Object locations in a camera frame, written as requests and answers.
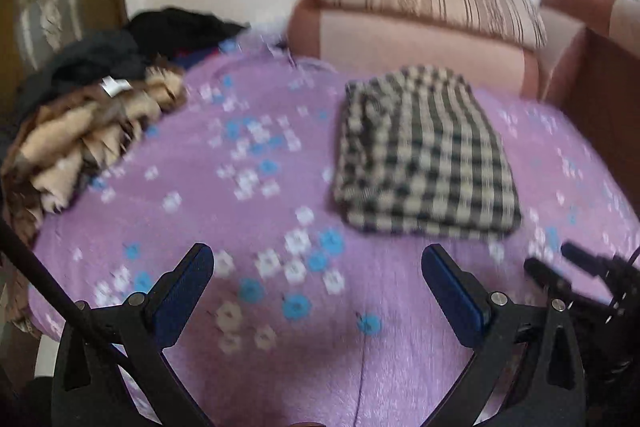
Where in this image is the purple floral bed sheet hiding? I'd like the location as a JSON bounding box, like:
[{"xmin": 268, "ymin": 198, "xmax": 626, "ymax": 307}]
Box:
[{"xmin": 32, "ymin": 46, "xmax": 639, "ymax": 426}]

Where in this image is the black beige checkered coat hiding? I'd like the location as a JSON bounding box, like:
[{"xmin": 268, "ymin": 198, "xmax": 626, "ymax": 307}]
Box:
[{"xmin": 333, "ymin": 65, "xmax": 522, "ymax": 239}]

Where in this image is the brown beige plush blanket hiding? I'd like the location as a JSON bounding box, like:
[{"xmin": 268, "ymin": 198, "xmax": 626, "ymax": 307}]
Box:
[{"xmin": 1, "ymin": 60, "xmax": 189, "ymax": 308}]

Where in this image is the black clothes pile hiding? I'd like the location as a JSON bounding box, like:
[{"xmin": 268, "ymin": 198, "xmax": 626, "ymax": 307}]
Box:
[{"xmin": 13, "ymin": 6, "xmax": 247, "ymax": 121}]

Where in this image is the wooden headboard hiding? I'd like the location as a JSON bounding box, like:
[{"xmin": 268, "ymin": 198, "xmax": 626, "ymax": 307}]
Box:
[{"xmin": 562, "ymin": 32, "xmax": 640, "ymax": 210}]

